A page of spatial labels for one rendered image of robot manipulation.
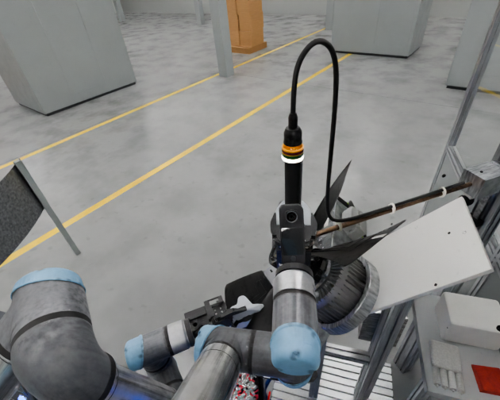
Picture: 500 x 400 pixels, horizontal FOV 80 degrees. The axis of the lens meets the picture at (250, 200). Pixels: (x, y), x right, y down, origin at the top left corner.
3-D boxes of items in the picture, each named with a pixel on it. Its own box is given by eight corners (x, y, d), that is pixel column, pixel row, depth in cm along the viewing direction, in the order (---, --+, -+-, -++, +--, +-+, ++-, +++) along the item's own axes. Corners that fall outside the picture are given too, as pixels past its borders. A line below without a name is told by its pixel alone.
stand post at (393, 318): (360, 398, 165) (415, 263, 93) (360, 416, 158) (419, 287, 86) (351, 395, 166) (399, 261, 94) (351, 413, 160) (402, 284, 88)
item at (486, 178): (480, 180, 95) (491, 157, 90) (501, 193, 90) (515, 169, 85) (455, 189, 93) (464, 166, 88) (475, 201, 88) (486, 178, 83)
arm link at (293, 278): (271, 286, 51) (321, 289, 50) (273, 265, 54) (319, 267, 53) (273, 310, 56) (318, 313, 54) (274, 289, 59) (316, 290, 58)
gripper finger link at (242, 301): (255, 286, 84) (225, 299, 82) (263, 301, 80) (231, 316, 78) (257, 293, 86) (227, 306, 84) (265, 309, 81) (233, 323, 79)
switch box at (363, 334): (394, 327, 132) (405, 298, 118) (395, 347, 125) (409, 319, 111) (358, 320, 135) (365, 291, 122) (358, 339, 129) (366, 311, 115)
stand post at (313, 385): (317, 386, 171) (332, 294, 114) (316, 404, 164) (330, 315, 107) (309, 384, 172) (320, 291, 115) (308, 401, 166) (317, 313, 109)
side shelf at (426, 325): (479, 308, 113) (482, 303, 112) (516, 417, 87) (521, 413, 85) (410, 295, 120) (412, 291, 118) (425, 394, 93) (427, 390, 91)
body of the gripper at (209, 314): (223, 293, 84) (181, 309, 81) (232, 317, 77) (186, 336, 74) (227, 310, 88) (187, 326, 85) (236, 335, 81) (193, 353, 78)
